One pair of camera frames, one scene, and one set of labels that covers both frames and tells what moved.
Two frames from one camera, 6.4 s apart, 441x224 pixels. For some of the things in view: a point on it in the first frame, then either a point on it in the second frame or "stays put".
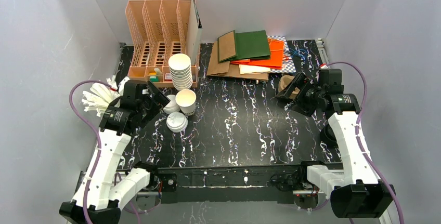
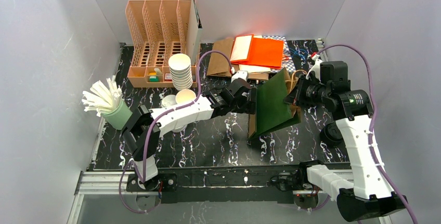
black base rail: x=276 y=184 stays put
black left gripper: x=151 y=97 -> x=250 y=99
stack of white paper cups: x=181 y=70 stays put
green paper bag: x=243 y=44 -> x=273 y=114
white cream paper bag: x=245 y=68 stays put
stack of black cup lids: x=327 y=136 stays put
